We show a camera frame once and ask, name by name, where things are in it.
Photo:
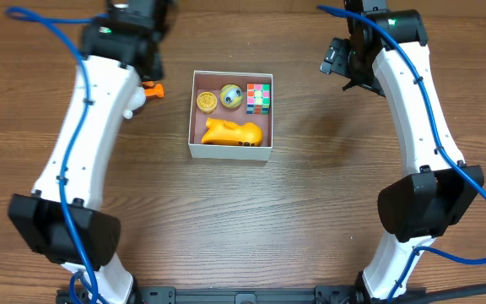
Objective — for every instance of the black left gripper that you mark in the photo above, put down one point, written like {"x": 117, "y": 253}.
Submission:
{"x": 153, "y": 67}

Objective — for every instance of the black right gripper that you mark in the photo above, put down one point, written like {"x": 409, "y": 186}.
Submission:
{"x": 361, "y": 78}

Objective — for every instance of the white plush duck toy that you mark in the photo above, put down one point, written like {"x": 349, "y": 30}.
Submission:
{"x": 147, "y": 90}

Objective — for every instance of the multicoloured puzzle cube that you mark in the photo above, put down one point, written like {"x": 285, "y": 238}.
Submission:
{"x": 258, "y": 99}

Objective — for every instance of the yellow grey face ball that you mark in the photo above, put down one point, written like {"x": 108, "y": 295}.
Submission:
{"x": 231, "y": 95}

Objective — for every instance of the white cardboard box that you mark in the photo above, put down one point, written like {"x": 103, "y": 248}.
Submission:
{"x": 214, "y": 81}

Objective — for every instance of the orange plush dog toy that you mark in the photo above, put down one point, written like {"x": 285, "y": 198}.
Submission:
{"x": 222, "y": 132}

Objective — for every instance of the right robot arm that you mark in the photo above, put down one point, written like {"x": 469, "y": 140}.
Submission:
{"x": 388, "y": 53}

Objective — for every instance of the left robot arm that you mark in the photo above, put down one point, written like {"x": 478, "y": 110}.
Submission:
{"x": 61, "y": 218}

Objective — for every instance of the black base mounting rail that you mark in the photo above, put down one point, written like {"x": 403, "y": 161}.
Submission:
{"x": 321, "y": 294}

